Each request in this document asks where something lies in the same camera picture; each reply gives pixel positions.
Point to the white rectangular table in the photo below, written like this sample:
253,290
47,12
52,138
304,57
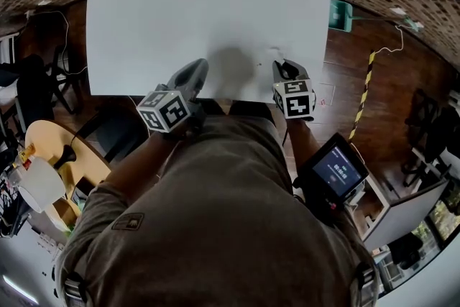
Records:
201,11

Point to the white wall plug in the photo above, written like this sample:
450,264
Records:
397,12
29,13

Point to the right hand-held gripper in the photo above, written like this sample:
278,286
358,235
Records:
294,100

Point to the person's left forearm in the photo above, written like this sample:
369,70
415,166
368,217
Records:
143,158

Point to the black screen device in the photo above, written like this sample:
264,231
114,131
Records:
334,172

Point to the small white cloth piece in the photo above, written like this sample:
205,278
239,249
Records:
276,53

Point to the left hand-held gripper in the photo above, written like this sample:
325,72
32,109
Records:
163,111

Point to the person's right forearm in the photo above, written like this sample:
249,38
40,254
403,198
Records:
302,140

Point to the person's grey shirt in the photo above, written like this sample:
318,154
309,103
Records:
215,219

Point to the grey desk with white frame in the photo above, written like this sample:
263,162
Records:
409,212

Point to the black chairs group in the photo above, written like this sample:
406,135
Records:
431,133

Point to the black office chair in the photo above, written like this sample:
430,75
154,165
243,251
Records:
36,82

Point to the yellow black striped strip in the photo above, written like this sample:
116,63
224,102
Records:
363,93

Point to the round wooden table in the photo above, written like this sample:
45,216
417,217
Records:
86,161

